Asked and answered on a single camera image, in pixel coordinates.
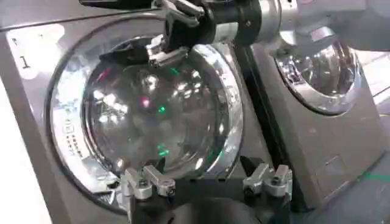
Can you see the round glass dryer door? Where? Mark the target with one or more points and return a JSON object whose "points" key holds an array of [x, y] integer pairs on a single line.
{"points": [[152, 121], [323, 79]]}

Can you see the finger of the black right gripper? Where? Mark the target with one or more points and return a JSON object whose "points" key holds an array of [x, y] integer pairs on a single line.
{"points": [[182, 10], [170, 58]]}

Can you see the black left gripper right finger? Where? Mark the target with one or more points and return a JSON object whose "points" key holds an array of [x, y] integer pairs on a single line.
{"points": [[275, 182]]}

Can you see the green floor tape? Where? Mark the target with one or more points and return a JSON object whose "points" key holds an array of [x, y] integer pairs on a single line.
{"points": [[377, 177]]}

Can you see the grey dryer marked one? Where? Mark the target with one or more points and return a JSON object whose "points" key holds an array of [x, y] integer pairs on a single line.
{"points": [[30, 100]]}

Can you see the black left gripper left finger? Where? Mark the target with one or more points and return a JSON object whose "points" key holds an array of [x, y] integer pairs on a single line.
{"points": [[138, 187]]}

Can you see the grey dryer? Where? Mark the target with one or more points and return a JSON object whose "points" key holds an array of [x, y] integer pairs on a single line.
{"points": [[335, 146]]}

